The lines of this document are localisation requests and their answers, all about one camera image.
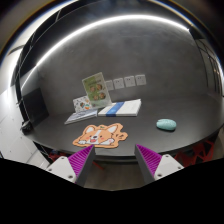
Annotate red chair frame right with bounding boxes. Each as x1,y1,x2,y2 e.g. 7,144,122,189
175,140,214,167

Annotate teal computer mouse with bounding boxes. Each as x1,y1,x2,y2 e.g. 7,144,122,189
156,119,177,131

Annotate black monitor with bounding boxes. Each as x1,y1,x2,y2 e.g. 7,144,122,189
23,88,49,126

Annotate orange corgi mouse pad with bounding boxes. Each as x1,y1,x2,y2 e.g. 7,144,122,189
73,123,128,149

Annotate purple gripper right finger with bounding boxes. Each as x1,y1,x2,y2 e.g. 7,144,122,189
134,143,185,185

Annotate white wall socket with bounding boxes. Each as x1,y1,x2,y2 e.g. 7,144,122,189
124,76,136,87
113,78,124,89
105,80,114,91
135,74,146,86

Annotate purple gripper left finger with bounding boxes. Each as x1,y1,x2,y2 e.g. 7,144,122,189
46,144,96,188

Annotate thin grey booklet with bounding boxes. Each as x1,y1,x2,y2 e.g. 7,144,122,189
65,110,97,124

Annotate green standing leaflet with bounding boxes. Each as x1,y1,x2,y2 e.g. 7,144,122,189
82,72,112,108

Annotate white and blue book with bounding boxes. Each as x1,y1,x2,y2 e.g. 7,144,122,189
98,99,141,117

